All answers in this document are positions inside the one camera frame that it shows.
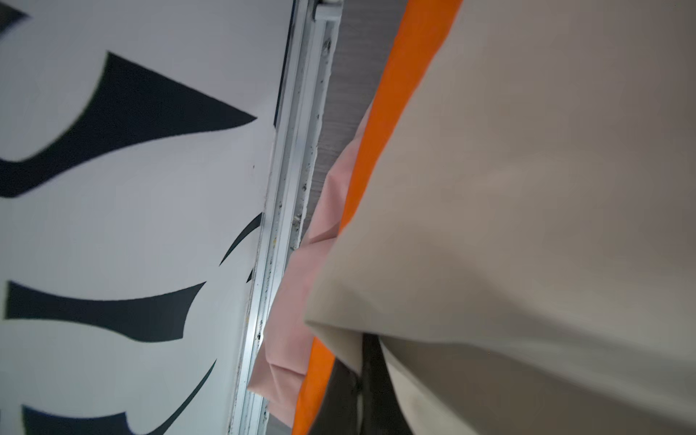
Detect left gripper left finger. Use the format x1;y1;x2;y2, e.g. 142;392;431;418
308;360;361;435

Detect pink shorts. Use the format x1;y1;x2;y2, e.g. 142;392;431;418
248;112;370;427

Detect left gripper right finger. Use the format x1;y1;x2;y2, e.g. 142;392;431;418
361;333;413;435

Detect multicolour shorts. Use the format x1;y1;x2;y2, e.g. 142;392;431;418
292;0;461;435

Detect beige shorts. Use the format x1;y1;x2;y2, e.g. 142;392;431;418
306;1;695;434

